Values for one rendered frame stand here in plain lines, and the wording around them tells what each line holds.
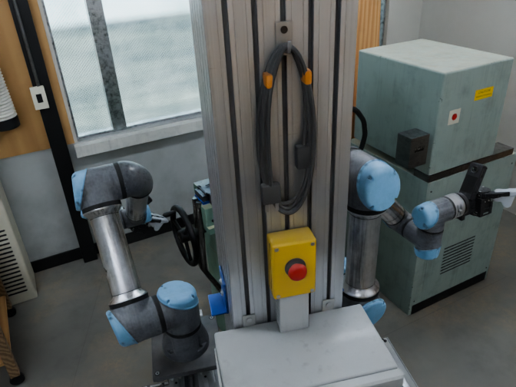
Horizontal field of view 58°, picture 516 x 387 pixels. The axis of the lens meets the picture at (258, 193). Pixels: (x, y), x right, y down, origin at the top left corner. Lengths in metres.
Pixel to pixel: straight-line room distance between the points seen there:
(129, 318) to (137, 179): 0.41
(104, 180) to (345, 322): 0.80
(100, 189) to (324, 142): 0.78
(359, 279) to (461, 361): 1.46
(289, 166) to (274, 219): 0.11
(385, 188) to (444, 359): 1.66
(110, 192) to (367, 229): 0.74
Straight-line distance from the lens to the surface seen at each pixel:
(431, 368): 2.66
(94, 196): 1.42
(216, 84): 0.76
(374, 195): 1.16
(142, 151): 3.31
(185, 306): 1.42
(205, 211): 1.98
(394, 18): 4.12
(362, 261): 1.31
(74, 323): 3.06
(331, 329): 1.03
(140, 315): 1.41
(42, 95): 2.98
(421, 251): 1.52
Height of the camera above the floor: 1.97
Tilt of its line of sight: 29 degrees down
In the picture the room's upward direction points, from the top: 3 degrees counter-clockwise
